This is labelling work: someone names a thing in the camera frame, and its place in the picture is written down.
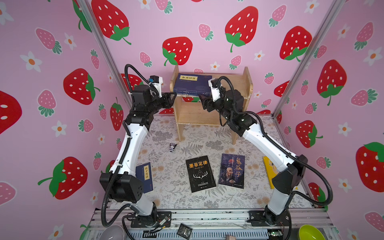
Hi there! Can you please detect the right aluminium corner post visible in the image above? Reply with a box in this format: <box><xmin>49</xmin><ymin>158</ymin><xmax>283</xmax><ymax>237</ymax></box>
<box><xmin>272</xmin><ymin>0</ymin><xmax>346</xmax><ymax>120</ymax></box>

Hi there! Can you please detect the left aluminium corner post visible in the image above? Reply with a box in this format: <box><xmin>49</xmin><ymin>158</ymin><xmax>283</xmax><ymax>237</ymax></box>
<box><xmin>78</xmin><ymin>0</ymin><xmax>132</xmax><ymax>111</ymax></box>

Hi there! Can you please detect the Kuromi toy figurine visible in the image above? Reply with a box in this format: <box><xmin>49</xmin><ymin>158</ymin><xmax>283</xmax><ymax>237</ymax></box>
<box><xmin>169</xmin><ymin>143</ymin><xmax>177</xmax><ymax>153</ymax></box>

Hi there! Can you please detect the grey bowl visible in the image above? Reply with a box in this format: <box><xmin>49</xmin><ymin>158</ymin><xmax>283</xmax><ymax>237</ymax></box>
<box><xmin>99</xmin><ymin>225</ymin><xmax>126</xmax><ymax>240</ymax></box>

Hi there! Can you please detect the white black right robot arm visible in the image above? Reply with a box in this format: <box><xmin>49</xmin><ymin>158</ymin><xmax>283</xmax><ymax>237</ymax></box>
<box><xmin>199</xmin><ymin>90</ymin><xmax>308</xmax><ymax>226</ymax></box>

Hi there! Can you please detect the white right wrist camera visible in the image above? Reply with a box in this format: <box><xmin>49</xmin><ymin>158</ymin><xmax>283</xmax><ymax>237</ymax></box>
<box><xmin>209</xmin><ymin>79</ymin><xmax>221</xmax><ymax>102</ymax></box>

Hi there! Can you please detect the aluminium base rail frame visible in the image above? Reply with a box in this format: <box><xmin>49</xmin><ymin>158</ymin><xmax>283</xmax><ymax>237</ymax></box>
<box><xmin>83</xmin><ymin>208</ymin><xmax>338</xmax><ymax>240</ymax></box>

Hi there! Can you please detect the yellow cartoon cover book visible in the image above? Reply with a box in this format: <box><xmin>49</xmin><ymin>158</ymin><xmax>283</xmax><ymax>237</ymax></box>
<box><xmin>263</xmin><ymin>156</ymin><xmax>279</xmax><ymax>189</ymax></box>

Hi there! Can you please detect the lime green bowl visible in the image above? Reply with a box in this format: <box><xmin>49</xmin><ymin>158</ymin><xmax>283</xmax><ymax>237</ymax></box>
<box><xmin>298</xmin><ymin>225</ymin><xmax>325</xmax><ymax>240</ymax></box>

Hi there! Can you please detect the small black electronic module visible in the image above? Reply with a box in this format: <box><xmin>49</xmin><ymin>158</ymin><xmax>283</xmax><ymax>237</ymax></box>
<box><xmin>177</xmin><ymin>224</ymin><xmax>193</xmax><ymax>240</ymax></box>

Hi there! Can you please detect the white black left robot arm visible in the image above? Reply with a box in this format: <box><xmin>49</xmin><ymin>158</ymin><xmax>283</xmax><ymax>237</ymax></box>
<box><xmin>100</xmin><ymin>84</ymin><xmax>177</xmax><ymax>227</ymax></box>

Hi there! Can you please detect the navy book behind left arm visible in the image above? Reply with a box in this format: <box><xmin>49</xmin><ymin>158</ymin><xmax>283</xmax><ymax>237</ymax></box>
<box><xmin>136</xmin><ymin>163</ymin><xmax>154</xmax><ymax>194</ymax></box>

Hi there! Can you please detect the navy book yellow label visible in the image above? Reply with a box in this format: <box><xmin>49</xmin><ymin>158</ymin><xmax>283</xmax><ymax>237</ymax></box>
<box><xmin>173</xmin><ymin>88</ymin><xmax>211</xmax><ymax>97</ymax></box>

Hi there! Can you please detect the dark old man book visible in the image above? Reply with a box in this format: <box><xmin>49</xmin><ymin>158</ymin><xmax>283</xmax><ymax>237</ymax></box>
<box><xmin>219</xmin><ymin>154</ymin><xmax>245</xmax><ymax>189</ymax></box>

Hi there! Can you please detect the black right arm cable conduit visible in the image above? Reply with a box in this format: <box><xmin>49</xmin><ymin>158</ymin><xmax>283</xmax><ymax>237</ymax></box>
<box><xmin>217</xmin><ymin>75</ymin><xmax>334</xmax><ymax>207</ymax></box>

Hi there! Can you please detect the black antler cover book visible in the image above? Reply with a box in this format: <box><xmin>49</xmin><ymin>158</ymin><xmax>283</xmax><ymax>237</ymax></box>
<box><xmin>186</xmin><ymin>156</ymin><xmax>216</xmax><ymax>193</ymax></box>

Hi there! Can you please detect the aluminium corner post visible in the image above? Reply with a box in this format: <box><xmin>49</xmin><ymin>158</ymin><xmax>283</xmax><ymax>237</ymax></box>
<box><xmin>272</xmin><ymin>0</ymin><xmax>346</xmax><ymax>120</ymax></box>
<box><xmin>78</xmin><ymin>0</ymin><xmax>132</xmax><ymax>111</ymax></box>

